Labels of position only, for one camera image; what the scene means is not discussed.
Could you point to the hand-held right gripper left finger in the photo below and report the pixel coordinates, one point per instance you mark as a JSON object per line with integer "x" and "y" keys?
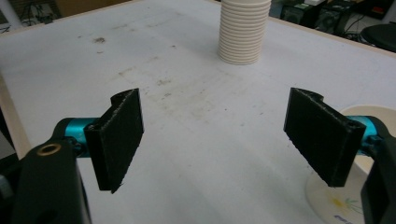
{"x": 116, "y": 140}

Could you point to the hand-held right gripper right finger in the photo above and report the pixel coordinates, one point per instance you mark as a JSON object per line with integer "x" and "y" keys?
{"x": 323, "y": 133}

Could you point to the stack of white paper cups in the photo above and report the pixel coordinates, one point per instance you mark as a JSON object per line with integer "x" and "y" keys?
{"x": 243, "y": 34}

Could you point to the white table mat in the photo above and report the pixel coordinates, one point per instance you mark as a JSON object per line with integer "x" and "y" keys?
{"x": 202, "y": 140}

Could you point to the black round stool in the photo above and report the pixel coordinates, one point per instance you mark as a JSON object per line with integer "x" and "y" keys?
{"x": 381, "y": 35}

